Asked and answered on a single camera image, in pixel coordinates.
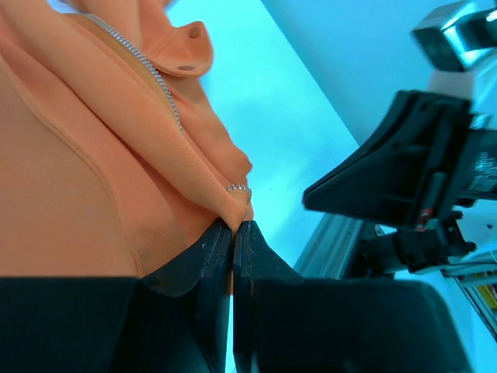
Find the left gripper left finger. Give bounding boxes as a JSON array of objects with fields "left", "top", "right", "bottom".
[{"left": 1, "top": 221, "right": 232, "bottom": 372}]

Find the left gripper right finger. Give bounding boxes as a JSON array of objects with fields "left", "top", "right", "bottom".
[{"left": 233, "top": 221, "right": 472, "bottom": 372}]

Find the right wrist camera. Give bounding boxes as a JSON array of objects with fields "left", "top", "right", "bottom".
[{"left": 411, "top": 1, "right": 496, "bottom": 102}]

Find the aluminium table frame rail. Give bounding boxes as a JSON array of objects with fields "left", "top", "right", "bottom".
[{"left": 294, "top": 214, "right": 384, "bottom": 279}]

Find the orange zip jacket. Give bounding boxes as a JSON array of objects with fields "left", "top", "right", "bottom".
[{"left": 1, "top": 1, "right": 253, "bottom": 277}]

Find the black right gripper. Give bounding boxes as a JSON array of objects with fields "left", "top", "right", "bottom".
[{"left": 303, "top": 90, "right": 496, "bottom": 271}]

